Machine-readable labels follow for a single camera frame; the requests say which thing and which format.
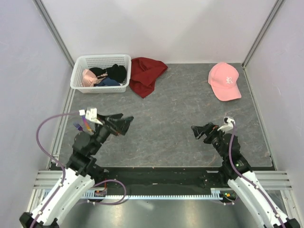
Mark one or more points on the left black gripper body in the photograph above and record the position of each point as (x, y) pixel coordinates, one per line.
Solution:
(103, 132)

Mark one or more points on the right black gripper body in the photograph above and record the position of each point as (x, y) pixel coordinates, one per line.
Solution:
(212, 129)

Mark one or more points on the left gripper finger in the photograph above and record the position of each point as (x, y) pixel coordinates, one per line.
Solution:
(122, 125)
(112, 117)

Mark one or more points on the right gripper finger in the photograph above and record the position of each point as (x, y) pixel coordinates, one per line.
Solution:
(206, 137)
(198, 131)

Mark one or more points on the dark red cloth napkin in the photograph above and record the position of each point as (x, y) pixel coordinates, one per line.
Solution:
(144, 73)

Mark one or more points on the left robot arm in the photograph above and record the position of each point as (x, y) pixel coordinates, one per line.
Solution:
(81, 172)

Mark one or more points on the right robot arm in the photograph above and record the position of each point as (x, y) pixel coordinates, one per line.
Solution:
(240, 177)

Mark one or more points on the blue cloth in basket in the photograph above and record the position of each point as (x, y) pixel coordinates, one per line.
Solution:
(108, 82)

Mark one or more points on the black cloth in basket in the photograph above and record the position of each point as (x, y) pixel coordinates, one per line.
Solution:
(116, 72)

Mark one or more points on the white plastic basket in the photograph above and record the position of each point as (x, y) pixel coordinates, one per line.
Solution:
(101, 61)

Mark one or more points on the pink cloth in basket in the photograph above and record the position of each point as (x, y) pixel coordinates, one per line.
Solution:
(89, 79)

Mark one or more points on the pink baseball cap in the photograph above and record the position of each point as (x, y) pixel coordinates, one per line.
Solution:
(223, 80)

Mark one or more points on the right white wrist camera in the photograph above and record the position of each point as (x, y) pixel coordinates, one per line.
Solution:
(228, 124)

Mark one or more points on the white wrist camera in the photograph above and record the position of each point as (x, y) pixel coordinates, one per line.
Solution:
(228, 124)
(89, 115)

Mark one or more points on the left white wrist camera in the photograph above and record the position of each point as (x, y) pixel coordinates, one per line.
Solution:
(89, 115)

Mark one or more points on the light blue cable duct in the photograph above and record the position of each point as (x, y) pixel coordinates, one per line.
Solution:
(214, 195)

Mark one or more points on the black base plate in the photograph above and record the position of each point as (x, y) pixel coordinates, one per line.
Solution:
(149, 181)

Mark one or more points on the front aluminium rail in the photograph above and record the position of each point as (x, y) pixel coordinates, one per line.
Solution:
(270, 180)

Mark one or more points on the left aluminium frame post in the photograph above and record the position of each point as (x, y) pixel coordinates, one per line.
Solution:
(54, 31)

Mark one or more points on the aluminium frame post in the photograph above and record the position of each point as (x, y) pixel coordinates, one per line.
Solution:
(54, 31)
(265, 27)

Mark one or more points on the right aluminium frame post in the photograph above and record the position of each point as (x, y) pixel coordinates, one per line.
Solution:
(265, 27)

